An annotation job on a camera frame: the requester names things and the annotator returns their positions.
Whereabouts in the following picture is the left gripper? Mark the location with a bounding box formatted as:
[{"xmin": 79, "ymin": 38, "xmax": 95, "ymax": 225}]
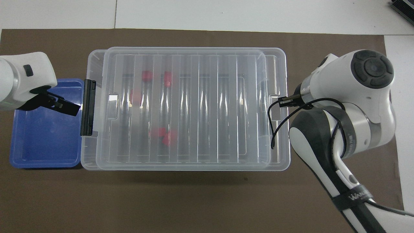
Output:
[{"xmin": 16, "ymin": 85, "xmax": 58, "ymax": 111}]

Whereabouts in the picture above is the black box latch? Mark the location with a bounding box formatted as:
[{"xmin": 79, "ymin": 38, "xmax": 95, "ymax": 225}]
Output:
[{"xmin": 80, "ymin": 79, "xmax": 97, "ymax": 137}]

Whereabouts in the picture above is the clear plastic box lid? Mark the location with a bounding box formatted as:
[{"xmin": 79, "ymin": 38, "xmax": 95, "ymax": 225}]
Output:
[
  {"xmin": 96, "ymin": 47, "xmax": 291, "ymax": 172},
  {"xmin": 80, "ymin": 49, "xmax": 276, "ymax": 171}
]

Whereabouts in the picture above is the blue plastic tray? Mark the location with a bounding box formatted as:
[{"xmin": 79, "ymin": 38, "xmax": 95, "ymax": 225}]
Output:
[{"xmin": 9, "ymin": 78, "xmax": 85, "ymax": 170}]

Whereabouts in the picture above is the black stand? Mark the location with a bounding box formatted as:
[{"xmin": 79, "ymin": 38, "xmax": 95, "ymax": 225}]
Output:
[{"xmin": 389, "ymin": 0, "xmax": 414, "ymax": 17}]

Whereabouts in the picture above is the black cable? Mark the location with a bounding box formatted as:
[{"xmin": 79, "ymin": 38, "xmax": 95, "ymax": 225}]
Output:
[
  {"xmin": 364, "ymin": 198, "xmax": 414, "ymax": 217},
  {"xmin": 268, "ymin": 95, "xmax": 346, "ymax": 150}
]

